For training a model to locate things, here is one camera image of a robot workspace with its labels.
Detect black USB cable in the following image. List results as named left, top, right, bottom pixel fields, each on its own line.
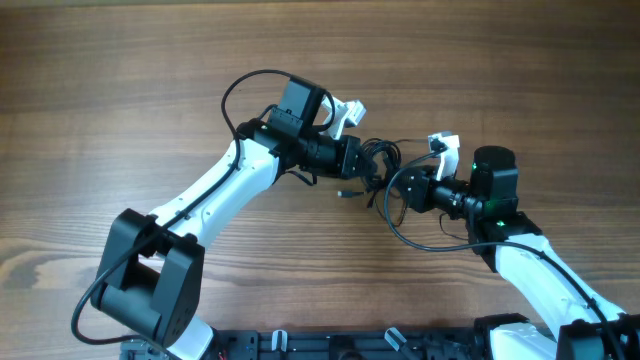
left=337, top=137, right=431, bottom=229

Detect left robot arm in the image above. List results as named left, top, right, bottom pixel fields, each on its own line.
left=71, top=74, right=374, bottom=359

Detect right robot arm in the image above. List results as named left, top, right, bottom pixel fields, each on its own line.
left=389, top=146, right=639, bottom=359

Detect right camera black cable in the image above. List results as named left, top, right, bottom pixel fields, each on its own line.
left=383, top=142, right=626, bottom=360

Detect camera black cable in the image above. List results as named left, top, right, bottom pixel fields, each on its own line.
left=383, top=142, right=626, bottom=360
left=70, top=69, right=337, bottom=360

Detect left camera black cable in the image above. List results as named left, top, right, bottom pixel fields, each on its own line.
left=70, top=69, right=337, bottom=360

